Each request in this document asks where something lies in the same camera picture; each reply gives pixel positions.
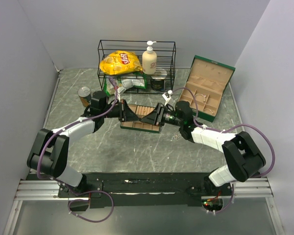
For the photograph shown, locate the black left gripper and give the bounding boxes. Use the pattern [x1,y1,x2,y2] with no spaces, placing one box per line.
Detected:
[101,99,141,122]

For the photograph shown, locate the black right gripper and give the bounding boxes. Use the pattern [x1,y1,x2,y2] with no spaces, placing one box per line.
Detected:
[140,103,183,127]

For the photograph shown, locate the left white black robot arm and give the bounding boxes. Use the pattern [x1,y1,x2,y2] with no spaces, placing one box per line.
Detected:
[26,91,140,197]

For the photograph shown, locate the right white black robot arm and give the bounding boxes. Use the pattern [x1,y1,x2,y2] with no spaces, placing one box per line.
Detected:
[141,101,266,195]

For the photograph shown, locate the green jewelry tray insert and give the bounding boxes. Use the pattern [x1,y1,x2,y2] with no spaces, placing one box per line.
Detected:
[120,104,160,133]

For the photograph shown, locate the green jewelry box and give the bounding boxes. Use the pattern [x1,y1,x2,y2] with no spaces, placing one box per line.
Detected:
[178,55,235,122]

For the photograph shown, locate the green white snack bag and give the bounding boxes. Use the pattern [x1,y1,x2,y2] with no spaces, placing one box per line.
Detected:
[103,72,146,96]

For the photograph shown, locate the dark tin can with lid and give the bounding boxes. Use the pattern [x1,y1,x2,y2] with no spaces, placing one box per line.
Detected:
[150,69,167,91]

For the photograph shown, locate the brown food can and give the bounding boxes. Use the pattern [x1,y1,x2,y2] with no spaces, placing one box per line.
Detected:
[77,86,92,107]

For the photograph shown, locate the yellow chips bag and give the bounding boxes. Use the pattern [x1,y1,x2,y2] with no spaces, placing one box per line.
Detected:
[99,50,143,75]

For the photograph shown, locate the cream lotion pump bottle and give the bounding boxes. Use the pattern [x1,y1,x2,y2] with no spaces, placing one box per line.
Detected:
[142,41,157,75]

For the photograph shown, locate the silver chain jewelry pile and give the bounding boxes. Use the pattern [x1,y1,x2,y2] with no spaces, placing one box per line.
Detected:
[171,131,181,141]

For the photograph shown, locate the black wire shelf rack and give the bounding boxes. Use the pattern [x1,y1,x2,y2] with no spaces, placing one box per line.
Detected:
[97,39,176,95]

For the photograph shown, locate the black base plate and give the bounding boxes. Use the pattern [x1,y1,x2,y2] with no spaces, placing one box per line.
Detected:
[56,172,240,212]

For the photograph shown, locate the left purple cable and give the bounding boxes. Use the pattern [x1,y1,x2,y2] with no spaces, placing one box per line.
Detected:
[36,76,120,181]

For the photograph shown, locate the aluminium rail frame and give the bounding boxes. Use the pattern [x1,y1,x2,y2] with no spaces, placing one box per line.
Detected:
[2,177,285,235]

